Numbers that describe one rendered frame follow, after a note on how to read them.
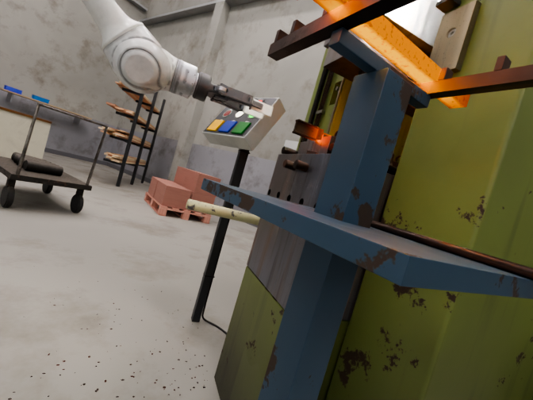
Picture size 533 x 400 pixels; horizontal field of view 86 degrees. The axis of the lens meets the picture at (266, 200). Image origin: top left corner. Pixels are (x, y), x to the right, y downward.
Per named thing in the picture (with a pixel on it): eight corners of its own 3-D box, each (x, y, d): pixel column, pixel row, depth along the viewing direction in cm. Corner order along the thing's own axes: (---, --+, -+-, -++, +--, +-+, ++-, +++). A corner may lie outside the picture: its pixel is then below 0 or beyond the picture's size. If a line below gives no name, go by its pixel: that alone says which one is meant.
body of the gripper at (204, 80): (189, 99, 85) (219, 110, 89) (193, 94, 77) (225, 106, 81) (196, 75, 85) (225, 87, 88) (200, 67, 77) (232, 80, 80)
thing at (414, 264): (400, 286, 17) (410, 255, 17) (200, 188, 51) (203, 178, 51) (547, 301, 33) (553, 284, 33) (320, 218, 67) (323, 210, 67)
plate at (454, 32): (455, 67, 69) (477, -2, 69) (423, 77, 78) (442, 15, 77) (460, 71, 70) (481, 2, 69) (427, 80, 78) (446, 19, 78)
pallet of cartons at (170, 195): (185, 207, 534) (195, 171, 531) (214, 225, 441) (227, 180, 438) (137, 198, 480) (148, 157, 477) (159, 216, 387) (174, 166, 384)
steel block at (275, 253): (288, 314, 76) (336, 153, 74) (246, 264, 111) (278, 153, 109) (429, 328, 98) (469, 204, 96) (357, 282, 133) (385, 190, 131)
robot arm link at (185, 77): (170, 88, 75) (193, 97, 77) (180, 54, 74) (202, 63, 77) (169, 94, 83) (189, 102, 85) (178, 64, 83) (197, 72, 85)
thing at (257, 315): (239, 476, 78) (287, 315, 76) (213, 377, 113) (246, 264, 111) (388, 455, 100) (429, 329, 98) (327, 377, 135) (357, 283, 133)
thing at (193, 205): (185, 210, 118) (189, 198, 118) (184, 208, 123) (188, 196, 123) (278, 232, 135) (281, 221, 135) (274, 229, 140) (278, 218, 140)
